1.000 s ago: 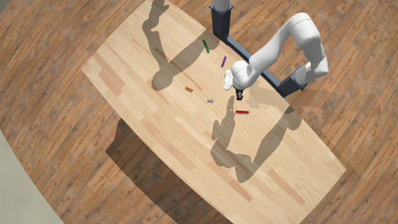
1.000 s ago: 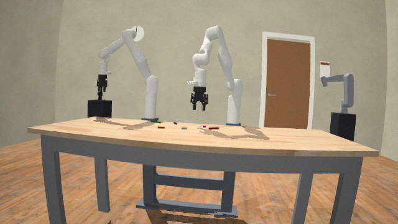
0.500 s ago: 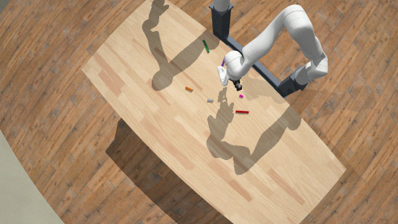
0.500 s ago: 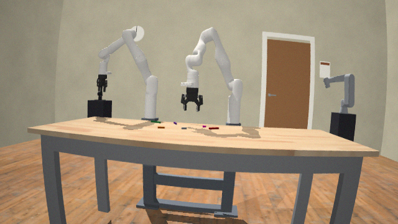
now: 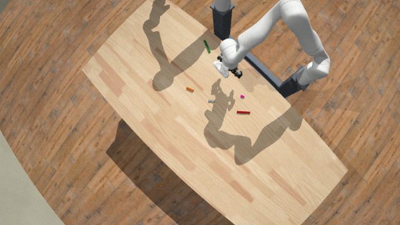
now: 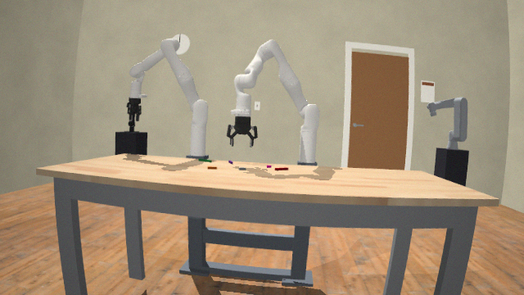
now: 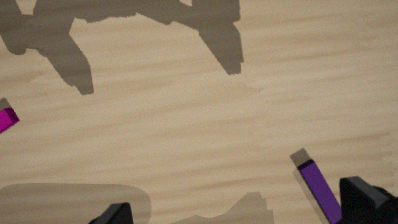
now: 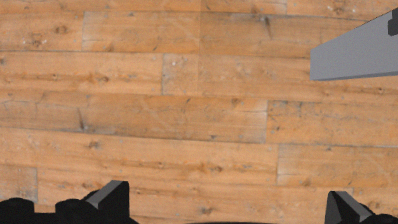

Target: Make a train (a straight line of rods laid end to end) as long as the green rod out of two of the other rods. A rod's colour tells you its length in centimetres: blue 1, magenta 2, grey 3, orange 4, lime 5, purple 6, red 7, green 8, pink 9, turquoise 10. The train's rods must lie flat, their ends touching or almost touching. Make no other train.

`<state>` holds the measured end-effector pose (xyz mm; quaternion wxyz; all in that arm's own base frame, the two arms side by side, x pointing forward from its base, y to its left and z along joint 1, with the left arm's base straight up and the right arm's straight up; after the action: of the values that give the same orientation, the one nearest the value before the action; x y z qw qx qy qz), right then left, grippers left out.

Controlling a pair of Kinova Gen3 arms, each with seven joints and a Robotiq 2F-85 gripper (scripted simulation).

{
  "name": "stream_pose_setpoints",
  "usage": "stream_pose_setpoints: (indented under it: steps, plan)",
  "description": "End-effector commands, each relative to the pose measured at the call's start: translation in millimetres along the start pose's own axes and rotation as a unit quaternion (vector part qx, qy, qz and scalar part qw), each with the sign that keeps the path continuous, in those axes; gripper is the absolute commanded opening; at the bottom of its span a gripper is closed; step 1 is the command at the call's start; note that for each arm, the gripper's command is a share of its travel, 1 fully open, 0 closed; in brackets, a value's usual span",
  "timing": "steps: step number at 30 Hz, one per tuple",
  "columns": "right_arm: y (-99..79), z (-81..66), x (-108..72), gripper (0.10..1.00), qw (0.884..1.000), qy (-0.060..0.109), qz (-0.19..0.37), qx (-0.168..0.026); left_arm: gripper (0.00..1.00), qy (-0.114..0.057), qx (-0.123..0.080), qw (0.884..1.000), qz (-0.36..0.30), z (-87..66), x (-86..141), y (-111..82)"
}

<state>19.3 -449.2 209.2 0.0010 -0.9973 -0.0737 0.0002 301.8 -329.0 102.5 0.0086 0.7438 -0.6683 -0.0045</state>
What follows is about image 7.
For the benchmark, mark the purple rod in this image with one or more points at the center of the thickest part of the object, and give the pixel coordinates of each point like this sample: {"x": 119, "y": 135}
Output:
{"x": 321, "y": 190}

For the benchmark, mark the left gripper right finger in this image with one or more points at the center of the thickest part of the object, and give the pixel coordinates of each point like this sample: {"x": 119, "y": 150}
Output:
{"x": 357, "y": 196}

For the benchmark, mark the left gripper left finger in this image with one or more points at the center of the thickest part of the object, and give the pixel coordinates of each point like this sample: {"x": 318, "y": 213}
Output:
{"x": 118, "y": 213}

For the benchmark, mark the magenta rectangular block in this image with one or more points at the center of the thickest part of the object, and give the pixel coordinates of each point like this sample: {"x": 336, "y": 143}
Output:
{"x": 7, "y": 118}

